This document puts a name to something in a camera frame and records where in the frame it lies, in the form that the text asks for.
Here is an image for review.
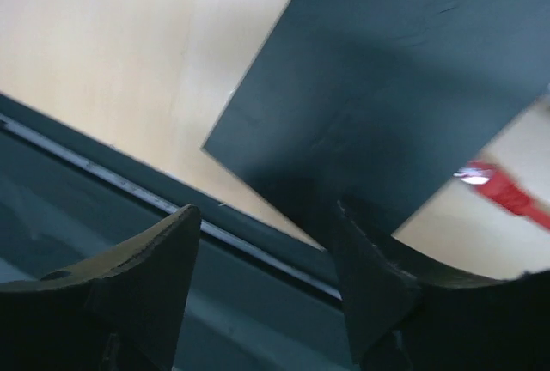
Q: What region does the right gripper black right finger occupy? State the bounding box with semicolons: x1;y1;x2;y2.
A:
331;201;549;370

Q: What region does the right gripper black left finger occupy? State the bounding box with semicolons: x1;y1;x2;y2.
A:
1;205;201;370

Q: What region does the red ethernet cable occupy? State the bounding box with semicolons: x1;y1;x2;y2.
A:
450;159;550;233

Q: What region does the black network switch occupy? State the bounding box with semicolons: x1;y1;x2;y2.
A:
205;0;549;246

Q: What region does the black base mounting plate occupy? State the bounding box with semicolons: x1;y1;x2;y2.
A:
1;97;353;370

